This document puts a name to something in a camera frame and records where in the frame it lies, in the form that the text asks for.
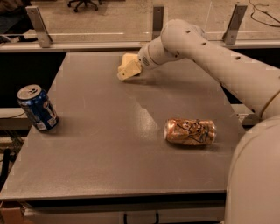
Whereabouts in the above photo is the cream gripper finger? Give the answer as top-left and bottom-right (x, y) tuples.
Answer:
(117, 60), (142, 81)

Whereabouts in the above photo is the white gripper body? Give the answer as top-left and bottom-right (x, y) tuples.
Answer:
(138, 37), (178, 70)

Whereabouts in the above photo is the yellow sponge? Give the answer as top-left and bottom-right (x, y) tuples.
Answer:
(118, 53), (138, 72)

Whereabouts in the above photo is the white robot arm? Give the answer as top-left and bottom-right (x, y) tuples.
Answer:
(117, 19), (280, 224)

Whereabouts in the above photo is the orange soda can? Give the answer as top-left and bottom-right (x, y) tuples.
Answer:
(164, 118), (216, 145)

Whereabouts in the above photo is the blue soda can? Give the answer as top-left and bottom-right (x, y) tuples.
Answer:
(17, 84), (59, 131)

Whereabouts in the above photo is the black office chair base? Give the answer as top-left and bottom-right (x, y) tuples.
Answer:
(67, 0), (103, 13)

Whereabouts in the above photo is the clear glass barrier panel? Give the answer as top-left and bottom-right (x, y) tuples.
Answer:
(0, 0), (280, 45)

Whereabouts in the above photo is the middle metal bracket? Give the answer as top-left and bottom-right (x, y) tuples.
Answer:
(152, 5), (165, 39)

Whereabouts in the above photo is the metal bracket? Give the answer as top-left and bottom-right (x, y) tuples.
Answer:
(222, 4), (248, 46)
(152, 5), (165, 39)
(26, 6), (53, 48)

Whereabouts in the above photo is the right metal bracket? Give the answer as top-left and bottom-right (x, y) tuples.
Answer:
(222, 4), (248, 46)

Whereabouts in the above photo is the left metal bracket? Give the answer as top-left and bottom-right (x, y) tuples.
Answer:
(26, 6), (53, 48)

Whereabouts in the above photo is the black cable on floor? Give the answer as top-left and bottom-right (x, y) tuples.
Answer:
(248, 0), (280, 29)

